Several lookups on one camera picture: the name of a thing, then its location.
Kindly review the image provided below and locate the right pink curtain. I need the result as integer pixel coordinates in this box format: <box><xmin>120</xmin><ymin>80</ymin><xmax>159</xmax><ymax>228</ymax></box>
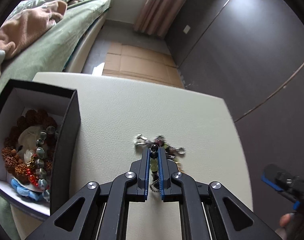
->
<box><xmin>133</xmin><ymin>0</ymin><xmax>186</xmax><ymax>38</ymax></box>

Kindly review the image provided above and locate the green bead charm bracelet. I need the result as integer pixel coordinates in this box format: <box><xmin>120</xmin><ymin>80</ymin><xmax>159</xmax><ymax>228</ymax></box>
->
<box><xmin>149</xmin><ymin>142</ymin><xmax>184</xmax><ymax>174</ymax></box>

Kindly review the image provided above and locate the black jewelry box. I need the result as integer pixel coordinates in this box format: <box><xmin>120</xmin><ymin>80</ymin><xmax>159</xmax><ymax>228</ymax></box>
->
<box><xmin>0</xmin><ymin>79</ymin><xmax>81</xmax><ymax>220</ymax></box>

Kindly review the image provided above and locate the brown rudraksha bead bracelet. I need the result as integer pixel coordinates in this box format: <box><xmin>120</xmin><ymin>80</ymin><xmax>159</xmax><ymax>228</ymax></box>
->
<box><xmin>1</xmin><ymin>108</ymin><xmax>59</xmax><ymax>184</ymax></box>

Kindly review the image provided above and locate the bed with green sheet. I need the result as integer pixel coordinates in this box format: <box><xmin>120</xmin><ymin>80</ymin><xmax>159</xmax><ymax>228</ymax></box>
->
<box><xmin>0</xmin><ymin>0</ymin><xmax>108</xmax><ymax>239</ymax></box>

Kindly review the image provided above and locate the red bead bracelet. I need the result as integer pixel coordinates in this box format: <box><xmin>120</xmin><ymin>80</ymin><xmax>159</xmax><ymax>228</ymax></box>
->
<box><xmin>25</xmin><ymin>154</ymin><xmax>46</xmax><ymax>189</ymax></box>

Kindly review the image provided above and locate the white wall socket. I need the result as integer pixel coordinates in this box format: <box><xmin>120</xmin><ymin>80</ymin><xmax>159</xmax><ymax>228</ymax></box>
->
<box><xmin>183</xmin><ymin>25</ymin><xmax>191</xmax><ymax>34</ymax></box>

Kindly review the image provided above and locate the blue flower fabric bracelet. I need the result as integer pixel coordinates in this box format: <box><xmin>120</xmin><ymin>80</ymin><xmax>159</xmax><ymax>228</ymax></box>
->
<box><xmin>11</xmin><ymin>178</ymin><xmax>50</xmax><ymax>202</ymax></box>

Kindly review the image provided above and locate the grey stone bead bracelet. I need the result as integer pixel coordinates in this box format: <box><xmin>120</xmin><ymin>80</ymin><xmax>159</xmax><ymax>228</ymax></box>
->
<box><xmin>35</xmin><ymin>125</ymin><xmax>57</xmax><ymax>192</ymax></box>

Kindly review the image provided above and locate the person's hand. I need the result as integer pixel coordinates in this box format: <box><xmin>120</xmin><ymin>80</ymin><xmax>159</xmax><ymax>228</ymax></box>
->
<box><xmin>279</xmin><ymin>213</ymin><xmax>294</xmax><ymax>228</ymax></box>

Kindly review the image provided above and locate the flattened cardboard on floor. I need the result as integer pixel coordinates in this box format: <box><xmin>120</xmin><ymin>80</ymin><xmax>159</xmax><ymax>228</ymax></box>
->
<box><xmin>102</xmin><ymin>42</ymin><xmax>184</xmax><ymax>88</ymax></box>

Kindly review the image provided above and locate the pink fleece blanket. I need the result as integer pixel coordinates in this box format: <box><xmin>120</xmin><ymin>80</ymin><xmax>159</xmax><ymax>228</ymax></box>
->
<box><xmin>0</xmin><ymin>0</ymin><xmax>67</xmax><ymax>76</ymax></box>

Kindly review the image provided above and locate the white fabric flower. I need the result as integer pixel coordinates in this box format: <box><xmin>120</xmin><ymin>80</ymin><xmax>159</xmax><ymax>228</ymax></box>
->
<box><xmin>17</xmin><ymin>126</ymin><xmax>47</xmax><ymax>164</ymax></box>

